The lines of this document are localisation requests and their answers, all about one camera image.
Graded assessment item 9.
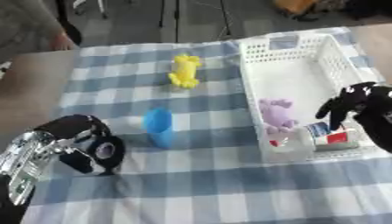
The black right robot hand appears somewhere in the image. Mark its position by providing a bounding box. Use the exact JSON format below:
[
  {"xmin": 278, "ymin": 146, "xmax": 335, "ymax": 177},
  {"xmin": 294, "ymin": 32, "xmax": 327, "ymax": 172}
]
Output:
[{"xmin": 313, "ymin": 81, "xmax": 392, "ymax": 154}]

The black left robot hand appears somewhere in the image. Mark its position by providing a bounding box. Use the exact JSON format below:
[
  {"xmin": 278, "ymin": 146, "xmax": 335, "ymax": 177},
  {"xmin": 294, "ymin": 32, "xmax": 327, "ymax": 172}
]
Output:
[{"xmin": 31, "ymin": 114, "xmax": 128, "ymax": 177}]

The white perforated plastic basket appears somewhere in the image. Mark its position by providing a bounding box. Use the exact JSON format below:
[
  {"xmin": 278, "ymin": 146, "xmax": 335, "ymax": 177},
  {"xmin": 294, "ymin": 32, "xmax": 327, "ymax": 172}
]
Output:
[{"xmin": 237, "ymin": 32, "xmax": 392, "ymax": 163}]

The blue plastic cup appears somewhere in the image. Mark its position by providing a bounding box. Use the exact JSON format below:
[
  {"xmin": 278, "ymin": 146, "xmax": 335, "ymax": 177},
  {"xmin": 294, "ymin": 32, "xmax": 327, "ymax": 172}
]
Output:
[{"xmin": 141, "ymin": 106, "xmax": 177, "ymax": 149}]

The purple soft toy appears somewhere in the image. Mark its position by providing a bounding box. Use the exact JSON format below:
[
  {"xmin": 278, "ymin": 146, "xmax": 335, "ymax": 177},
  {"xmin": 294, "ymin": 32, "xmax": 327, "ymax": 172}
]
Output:
[{"xmin": 257, "ymin": 98, "xmax": 299, "ymax": 134}]

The person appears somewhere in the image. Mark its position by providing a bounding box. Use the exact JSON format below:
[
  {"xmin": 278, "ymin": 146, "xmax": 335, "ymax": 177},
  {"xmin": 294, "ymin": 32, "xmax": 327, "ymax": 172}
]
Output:
[{"xmin": 0, "ymin": 0, "xmax": 83, "ymax": 53}]

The orange bag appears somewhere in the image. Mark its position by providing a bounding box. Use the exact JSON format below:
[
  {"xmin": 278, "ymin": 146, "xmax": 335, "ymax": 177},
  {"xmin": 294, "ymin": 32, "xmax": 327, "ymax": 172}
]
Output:
[{"xmin": 270, "ymin": 0, "xmax": 324, "ymax": 16}]

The white chair leg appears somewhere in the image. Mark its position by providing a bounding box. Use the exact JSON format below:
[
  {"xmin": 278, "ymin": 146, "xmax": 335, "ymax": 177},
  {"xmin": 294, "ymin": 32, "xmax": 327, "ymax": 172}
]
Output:
[{"xmin": 72, "ymin": 0, "xmax": 110, "ymax": 19}]

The yellow soft toy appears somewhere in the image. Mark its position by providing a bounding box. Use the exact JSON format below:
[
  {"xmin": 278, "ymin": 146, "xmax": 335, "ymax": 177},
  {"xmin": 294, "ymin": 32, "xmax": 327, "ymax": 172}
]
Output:
[{"xmin": 166, "ymin": 53, "xmax": 204, "ymax": 89}]

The black tripod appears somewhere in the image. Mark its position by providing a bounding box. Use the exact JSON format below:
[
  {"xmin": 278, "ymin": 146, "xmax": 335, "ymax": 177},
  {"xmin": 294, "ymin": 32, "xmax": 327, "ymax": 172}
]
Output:
[{"xmin": 157, "ymin": 0, "xmax": 233, "ymax": 44}]

